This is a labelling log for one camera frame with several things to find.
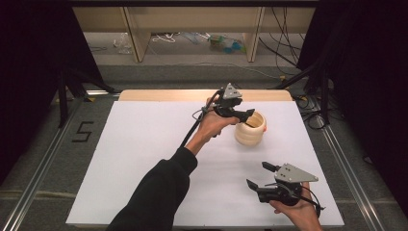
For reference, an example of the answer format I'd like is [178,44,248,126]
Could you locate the hanging black cables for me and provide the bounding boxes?
[258,6,306,77]

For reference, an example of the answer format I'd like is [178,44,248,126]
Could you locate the black curtain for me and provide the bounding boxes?
[0,0,106,186]
[295,0,408,220]

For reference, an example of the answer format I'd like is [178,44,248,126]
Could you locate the right hand-held gripper cable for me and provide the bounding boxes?
[300,185,327,219]

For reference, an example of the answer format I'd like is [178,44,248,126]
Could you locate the clear plastic bag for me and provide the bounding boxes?
[113,32,134,55]

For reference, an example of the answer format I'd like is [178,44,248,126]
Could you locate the long white floor cable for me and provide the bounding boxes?
[145,44,285,81]

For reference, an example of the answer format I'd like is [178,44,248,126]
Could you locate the person's right hand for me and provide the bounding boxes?
[268,182,322,226]

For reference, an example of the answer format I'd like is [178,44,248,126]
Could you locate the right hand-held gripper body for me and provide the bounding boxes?
[256,163,319,207]

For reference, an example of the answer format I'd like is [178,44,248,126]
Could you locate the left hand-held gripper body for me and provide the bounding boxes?
[210,82,245,119]

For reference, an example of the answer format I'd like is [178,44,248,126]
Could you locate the hand-held gripper cable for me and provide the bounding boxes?
[300,185,327,219]
[179,89,226,149]

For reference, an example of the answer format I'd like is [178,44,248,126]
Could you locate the clear plastic bottles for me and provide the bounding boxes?
[207,34,246,55]

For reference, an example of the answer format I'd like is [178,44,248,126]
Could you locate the wooden table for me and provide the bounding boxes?
[117,89,293,103]

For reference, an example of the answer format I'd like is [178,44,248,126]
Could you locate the metal floor rail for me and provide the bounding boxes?
[311,97,398,231]
[1,95,87,231]

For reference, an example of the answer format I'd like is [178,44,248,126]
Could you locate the beige wooden desk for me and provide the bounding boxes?
[72,6,317,64]

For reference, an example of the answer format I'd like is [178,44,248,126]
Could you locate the left hand-held gripper cable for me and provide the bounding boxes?
[179,89,226,149]

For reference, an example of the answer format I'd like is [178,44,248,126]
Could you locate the cream ribbed pen holder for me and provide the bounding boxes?
[234,110,268,148]

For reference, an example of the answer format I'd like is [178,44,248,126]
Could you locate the white table mat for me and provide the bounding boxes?
[65,100,345,227]

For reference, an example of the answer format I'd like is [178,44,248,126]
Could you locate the black tripod stand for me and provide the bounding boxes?
[274,59,332,125]
[57,67,117,129]

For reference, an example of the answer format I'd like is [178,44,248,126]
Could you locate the coiled black floor cables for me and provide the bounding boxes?
[293,93,329,131]

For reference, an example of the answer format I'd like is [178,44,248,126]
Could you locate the person's left hand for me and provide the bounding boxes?
[192,97,241,146]

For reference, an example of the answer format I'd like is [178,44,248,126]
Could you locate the white cord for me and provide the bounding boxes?
[151,32,181,44]

